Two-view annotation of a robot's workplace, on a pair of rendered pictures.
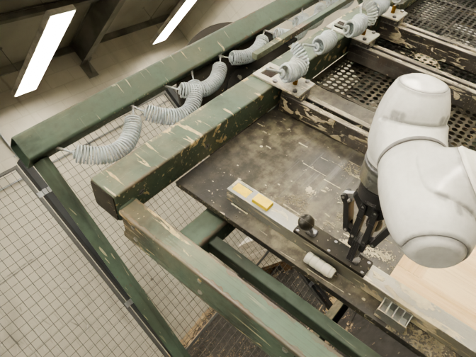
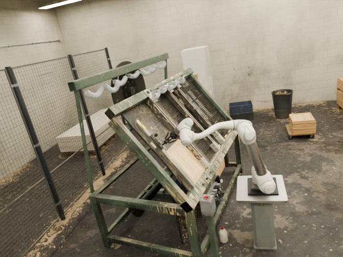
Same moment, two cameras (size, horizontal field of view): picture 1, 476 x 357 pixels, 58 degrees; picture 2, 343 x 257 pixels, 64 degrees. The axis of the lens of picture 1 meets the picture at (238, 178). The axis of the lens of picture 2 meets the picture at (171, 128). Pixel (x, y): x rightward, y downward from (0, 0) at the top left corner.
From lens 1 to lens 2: 1.94 m
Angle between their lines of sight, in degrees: 30
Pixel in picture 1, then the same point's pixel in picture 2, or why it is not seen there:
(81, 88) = not seen: outside the picture
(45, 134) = (81, 84)
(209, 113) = (133, 99)
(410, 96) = (188, 122)
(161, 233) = (123, 127)
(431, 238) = (187, 141)
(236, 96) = (139, 96)
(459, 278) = (177, 156)
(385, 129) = (183, 125)
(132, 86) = (103, 76)
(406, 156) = (186, 130)
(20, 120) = not seen: outside the picture
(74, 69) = not seen: outside the picture
